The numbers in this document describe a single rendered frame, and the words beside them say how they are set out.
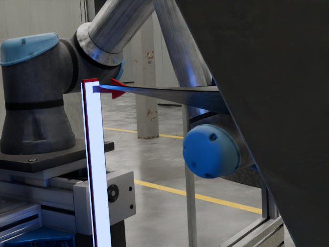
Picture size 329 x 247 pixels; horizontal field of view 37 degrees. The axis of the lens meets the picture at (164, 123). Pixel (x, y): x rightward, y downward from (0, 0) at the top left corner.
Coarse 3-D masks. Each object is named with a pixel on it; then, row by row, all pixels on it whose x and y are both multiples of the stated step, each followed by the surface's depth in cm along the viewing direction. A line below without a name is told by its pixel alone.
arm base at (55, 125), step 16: (16, 112) 97; (32, 112) 97; (48, 112) 98; (64, 112) 102; (16, 128) 97; (32, 128) 97; (48, 128) 97; (64, 128) 100; (0, 144) 100; (16, 144) 96; (32, 144) 96; (48, 144) 97; (64, 144) 99
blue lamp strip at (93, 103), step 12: (96, 84) 59; (96, 96) 59; (96, 108) 59; (96, 120) 59; (96, 132) 59; (96, 144) 59; (96, 156) 60; (96, 168) 60; (96, 180) 60; (96, 192) 60; (96, 204) 60; (96, 216) 60; (108, 216) 62; (96, 228) 60; (108, 228) 62; (108, 240) 62
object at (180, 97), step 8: (112, 88) 45; (120, 88) 44; (128, 88) 44; (136, 88) 43; (144, 88) 43; (152, 88) 43; (160, 88) 43; (168, 88) 43; (176, 88) 43; (184, 88) 43; (192, 88) 42; (200, 88) 42; (208, 88) 42; (216, 88) 42; (152, 96) 53; (160, 96) 52; (168, 96) 52; (176, 96) 52; (184, 96) 52; (192, 96) 52; (200, 96) 52; (208, 96) 53; (216, 96) 53; (192, 104) 58; (200, 104) 58; (208, 104) 58; (216, 104) 58; (224, 104) 58; (216, 112) 61; (224, 112) 61
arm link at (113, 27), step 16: (112, 0) 96; (128, 0) 94; (144, 0) 93; (96, 16) 101; (112, 16) 97; (128, 16) 96; (144, 16) 97; (80, 32) 103; (96, 32) 101; (112, 32) 99; (128, 32) 99; (80, 48) 102; (96, 48) 102; (112, 48) 102; (80, 64) 103; (96, 64) 103; (112, 64) 104; (80, 80) 104
